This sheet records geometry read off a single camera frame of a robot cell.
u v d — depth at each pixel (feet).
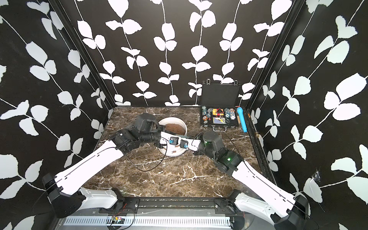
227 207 2.40
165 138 1.82
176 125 3.09
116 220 2.30
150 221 2.30
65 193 1.29
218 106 3.73
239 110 3.76
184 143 1.91
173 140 1.84
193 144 1.90
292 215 1.24
